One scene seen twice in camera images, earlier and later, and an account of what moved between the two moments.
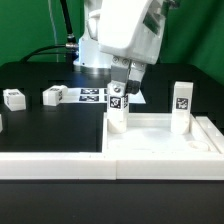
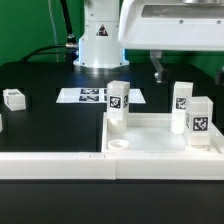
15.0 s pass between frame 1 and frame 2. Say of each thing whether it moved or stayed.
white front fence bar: stayed
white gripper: moved
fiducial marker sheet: stayed
